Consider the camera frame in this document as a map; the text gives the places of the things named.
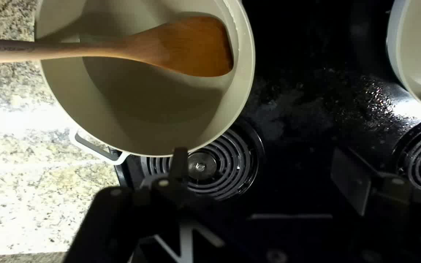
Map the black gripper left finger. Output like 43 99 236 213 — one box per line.
62 145 221 263

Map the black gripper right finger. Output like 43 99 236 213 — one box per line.
317 145 421 263

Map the wooden spoon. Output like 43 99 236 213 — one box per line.
0 14 235 80

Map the black electric stove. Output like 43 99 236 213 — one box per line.
62 0 421 263

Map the white oval baking dish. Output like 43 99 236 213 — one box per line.
384 0 421 118

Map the white pot with handles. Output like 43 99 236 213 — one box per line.
33 0 257 164

